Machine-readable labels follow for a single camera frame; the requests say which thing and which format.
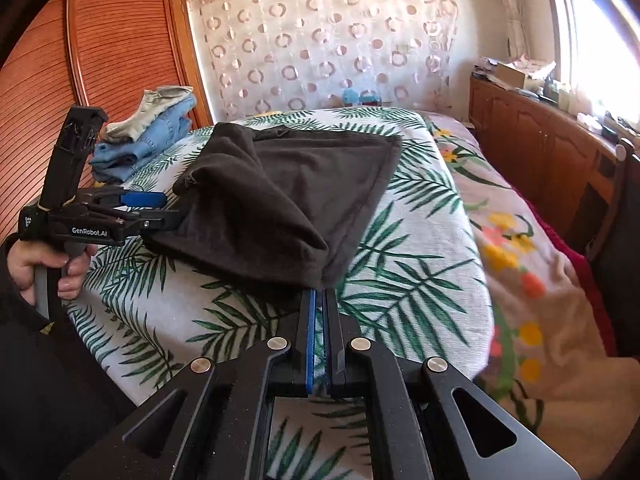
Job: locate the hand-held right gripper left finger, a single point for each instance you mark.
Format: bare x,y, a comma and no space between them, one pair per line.
312,345

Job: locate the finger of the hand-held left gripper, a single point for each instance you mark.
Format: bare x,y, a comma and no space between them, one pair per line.
142,199
160,221

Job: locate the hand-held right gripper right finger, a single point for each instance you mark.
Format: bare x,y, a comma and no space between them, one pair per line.
333,345

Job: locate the black pants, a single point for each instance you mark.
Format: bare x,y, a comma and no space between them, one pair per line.
280,200

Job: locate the person's left forearm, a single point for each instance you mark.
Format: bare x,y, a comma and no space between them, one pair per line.
45,390

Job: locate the folded beige pants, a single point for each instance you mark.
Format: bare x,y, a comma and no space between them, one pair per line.
150,105

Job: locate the person's left hand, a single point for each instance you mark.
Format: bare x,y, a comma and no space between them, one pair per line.
30,265

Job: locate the folded blue jeans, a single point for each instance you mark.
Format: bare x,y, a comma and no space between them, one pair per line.
150,140

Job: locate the leaf-print blanket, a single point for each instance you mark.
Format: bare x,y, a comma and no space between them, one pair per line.
415,260

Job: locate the wooden wardrobe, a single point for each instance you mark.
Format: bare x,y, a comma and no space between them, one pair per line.
110,45

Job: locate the floral blanket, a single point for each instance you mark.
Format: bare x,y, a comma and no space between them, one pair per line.
540,285

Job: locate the circle-patterned curtain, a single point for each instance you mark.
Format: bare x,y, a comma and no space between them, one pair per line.
325,45

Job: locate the red cloth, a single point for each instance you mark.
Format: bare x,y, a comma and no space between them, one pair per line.
585,280

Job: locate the wooden cabinet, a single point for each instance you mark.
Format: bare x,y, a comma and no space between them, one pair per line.
540,140

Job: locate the dark wooden chair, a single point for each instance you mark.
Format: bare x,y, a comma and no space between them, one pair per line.
617,260

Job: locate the cardboard box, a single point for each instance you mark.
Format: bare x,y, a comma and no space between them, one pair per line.
520,74

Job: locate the cabinet-top clutter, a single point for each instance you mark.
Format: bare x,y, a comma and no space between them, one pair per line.
590,120

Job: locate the white window curtain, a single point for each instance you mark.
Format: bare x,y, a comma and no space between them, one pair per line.
512,20

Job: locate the window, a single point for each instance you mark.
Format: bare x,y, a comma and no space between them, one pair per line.
600,35

